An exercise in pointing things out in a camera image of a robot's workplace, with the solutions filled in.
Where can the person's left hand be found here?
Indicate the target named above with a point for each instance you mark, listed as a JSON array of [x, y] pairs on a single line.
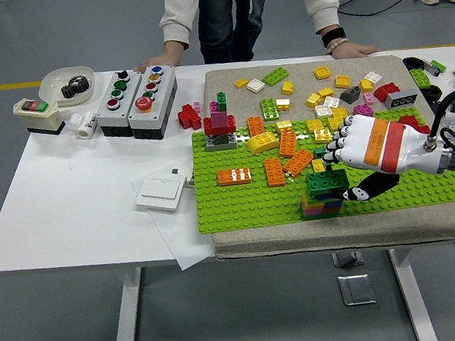
[[355, 50]]

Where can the person's right hand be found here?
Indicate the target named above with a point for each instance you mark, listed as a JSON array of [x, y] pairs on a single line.
[[159, 61]]

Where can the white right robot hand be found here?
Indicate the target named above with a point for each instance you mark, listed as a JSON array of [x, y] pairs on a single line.
[[387, 145]]

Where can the dark green long brick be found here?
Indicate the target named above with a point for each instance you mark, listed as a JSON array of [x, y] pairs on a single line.
[[326, 182]]

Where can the person's right forearm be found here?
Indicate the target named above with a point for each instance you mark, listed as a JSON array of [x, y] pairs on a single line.
[[179, 17]]

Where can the person's left forearm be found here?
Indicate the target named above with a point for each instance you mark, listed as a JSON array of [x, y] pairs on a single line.
[[321, 2]]

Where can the white flat tile brick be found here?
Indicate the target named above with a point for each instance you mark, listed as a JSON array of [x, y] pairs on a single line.
[[256, 85], [323, 111], [373, 76], [332, 102]]

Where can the large red stepped brick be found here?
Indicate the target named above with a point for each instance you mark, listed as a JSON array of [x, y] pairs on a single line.
[[407, 120]]

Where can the magenta pink square brick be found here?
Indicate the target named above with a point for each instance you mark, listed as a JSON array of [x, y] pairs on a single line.
[[361, 109]]

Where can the dark grey slope brick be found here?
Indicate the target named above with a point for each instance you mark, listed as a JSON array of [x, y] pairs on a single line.
[[350, 95]]

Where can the grey brick with holes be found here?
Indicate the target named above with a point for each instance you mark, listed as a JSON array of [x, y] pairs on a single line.
[[401, 100]]

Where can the small light pink brick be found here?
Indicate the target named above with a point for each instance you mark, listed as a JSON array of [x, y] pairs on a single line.
[[197, 106], [369, 98]]

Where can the red cross-shaped brick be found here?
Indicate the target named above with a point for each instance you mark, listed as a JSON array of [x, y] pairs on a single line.
[[187, 117]]

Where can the glossy yellow square brick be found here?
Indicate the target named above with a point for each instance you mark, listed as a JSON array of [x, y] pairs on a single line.
[[322, 136]]

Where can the small dark green brick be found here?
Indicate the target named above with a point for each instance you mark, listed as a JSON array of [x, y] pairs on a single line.
[[321, 152]]

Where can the lime green medium brick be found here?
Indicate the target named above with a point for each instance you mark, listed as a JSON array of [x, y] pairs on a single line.
[[270, 109], [420, 78]]

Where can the dark green narrow brick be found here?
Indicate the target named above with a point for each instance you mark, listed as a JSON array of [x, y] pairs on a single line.
[[222, 102]]

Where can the red wide brick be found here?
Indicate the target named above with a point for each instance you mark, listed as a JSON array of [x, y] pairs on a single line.
[[208, 125]]

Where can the pink tall brick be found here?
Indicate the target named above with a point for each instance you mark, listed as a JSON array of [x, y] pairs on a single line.
[[218, 118]]

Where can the lime green long brick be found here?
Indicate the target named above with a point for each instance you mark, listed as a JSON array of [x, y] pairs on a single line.
[[276, 77]]

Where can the small yellow brick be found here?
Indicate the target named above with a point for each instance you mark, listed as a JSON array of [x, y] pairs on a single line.
[[242, 83]]

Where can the pale yellow square brick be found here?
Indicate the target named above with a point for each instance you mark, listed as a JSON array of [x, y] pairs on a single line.
[[283, 105]]

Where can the orange long brick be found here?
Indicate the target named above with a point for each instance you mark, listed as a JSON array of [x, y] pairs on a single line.
[[287, 144], [274, 171], [234, 176], [298, 163]]

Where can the multicolour brick stack lime top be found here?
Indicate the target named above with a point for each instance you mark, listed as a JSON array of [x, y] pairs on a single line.
[[321, 209]]

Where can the grey arch brick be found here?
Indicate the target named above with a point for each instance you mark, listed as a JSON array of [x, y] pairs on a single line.
[[212, 145]]

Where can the yellow curved brick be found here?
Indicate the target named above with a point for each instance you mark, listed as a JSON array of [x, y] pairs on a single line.
[[261, 142]]

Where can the black wristband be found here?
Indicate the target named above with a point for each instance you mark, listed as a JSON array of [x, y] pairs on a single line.
[[333, 36]]

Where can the grey emergency-stop control box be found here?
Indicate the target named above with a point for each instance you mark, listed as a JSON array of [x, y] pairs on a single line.
[[160, 112]]

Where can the grey four-button control box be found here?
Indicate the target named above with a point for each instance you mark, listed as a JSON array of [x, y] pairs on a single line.
[[114, 117]]

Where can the silver metal clip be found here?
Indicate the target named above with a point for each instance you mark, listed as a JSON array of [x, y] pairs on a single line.
[[428, 67]]

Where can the black metal gear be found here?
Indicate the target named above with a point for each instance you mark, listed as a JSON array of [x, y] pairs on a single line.
[[69, 90], [81, 83]]

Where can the small lime green piece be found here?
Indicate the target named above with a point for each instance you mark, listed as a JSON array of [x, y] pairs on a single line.
[[439, 63]]

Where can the white pipe tee fitting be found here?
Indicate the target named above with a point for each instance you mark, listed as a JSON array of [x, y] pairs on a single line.
[[88, 126]]

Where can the white plastic bowl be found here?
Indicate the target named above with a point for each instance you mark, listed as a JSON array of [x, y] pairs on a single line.
[[51, 81]]

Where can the metal floor socket box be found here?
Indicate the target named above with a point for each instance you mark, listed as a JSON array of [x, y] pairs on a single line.
[[356, 289]]

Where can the white table leg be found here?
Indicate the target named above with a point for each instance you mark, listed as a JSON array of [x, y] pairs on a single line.
[[128, 311], [416, 301]]

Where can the grey-brown mat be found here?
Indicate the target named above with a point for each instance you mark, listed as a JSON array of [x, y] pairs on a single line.
[[259, 240]]

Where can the lime green studded baseplate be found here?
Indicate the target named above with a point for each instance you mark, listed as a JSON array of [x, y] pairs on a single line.
[[236, 210]]

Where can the white paper sheet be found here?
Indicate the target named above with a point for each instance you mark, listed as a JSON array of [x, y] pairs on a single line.
[[186, 244]]

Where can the white wall switch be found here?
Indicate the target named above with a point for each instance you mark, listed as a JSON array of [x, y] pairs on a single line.
[[158, 192]]

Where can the beige red-green switch box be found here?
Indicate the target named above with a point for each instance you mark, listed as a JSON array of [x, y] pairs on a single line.
[[39, 121]]

